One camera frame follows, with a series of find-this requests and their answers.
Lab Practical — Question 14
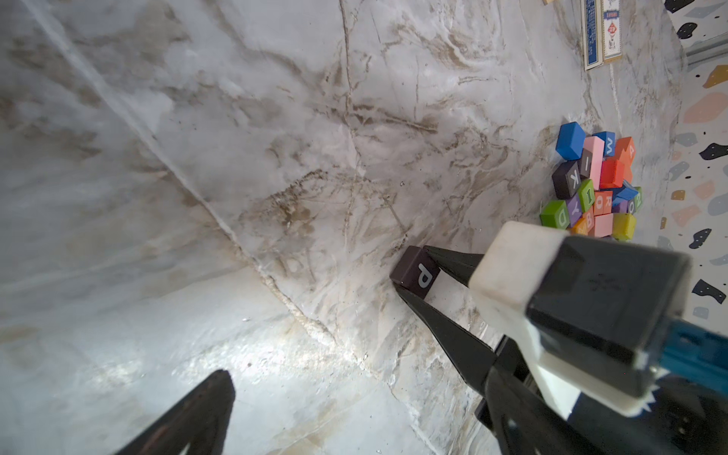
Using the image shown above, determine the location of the blue cube block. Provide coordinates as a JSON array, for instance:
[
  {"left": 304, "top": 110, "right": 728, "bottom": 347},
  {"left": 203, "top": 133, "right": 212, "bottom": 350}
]
[{"left": 555, "top": 121, "right": 586, "bottom": 161}]

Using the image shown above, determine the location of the red cube block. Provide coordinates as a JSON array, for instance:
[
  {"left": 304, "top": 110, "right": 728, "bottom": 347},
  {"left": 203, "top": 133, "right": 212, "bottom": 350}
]
[{"left": 599, "top": 159, "right": 627, "bottom": 190}]

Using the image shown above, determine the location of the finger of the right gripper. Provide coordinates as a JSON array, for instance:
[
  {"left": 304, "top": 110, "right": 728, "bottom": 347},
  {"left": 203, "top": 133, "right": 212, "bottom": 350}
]
[{"left": 425, "top": 246, "right": 485, "bottom": 286}]

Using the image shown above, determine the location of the yellow cube block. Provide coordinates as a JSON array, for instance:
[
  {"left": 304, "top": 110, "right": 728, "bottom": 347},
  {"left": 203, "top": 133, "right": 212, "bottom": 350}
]
[{"left": 612, "top": 213, "right": 636, "bottom": 242}]

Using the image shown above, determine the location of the dark purple P block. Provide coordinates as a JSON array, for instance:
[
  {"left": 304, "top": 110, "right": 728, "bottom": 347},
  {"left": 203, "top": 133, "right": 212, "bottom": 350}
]
[{"left": 390, "top": 246, "right": 441, "bottom": 299}]

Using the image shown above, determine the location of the blue M block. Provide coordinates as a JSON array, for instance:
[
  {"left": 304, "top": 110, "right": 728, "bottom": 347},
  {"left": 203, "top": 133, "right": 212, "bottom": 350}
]
[{"left": 593, "top": 131, "right": 616, "bottom": 158}]

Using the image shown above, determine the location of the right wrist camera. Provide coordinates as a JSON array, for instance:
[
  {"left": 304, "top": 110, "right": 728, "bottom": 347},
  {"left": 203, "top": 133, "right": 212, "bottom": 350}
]
[{"left": 468, "top": 222, "right": 727, "bottom": 417}]

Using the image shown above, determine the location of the orange A block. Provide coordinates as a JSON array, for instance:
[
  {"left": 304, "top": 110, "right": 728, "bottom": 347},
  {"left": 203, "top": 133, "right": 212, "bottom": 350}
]
[{"left": 613, "top": 136, "right": 636, "bottom": 167}]

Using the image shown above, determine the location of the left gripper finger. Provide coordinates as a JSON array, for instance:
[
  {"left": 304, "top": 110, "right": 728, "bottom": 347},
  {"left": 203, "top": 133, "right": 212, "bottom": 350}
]
[{"left": 119, "top": 370, "right": 235, "bottom": 454}]

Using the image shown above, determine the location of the playing card box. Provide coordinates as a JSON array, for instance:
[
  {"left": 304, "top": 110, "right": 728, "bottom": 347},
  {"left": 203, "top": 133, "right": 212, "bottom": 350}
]
[{"left": 579, "top": 0, "right": 623, "bottom": 71}]

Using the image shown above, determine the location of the green D block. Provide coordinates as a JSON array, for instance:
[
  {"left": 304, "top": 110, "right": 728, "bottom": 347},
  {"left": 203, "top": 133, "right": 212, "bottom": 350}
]
[{"left": 540, "top": 200, "right": 570, "bottom": 229}]

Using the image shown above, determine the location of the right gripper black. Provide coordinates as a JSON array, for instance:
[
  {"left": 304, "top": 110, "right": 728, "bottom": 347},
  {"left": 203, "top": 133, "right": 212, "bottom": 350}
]
[{"left": 394, "top": 284, "right": 727, "bottom": 454}]

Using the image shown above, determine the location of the dark K block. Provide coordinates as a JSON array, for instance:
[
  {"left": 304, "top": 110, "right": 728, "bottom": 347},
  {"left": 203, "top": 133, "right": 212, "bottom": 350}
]
[{"left": 552, "top": 160, "right": 581, "bottom": 200}]

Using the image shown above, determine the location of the long pink block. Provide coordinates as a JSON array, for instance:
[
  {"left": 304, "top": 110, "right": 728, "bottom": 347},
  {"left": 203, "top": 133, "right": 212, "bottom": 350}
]
[{"left": 583, "top": 136, "right": 605, "bottom": 191}]

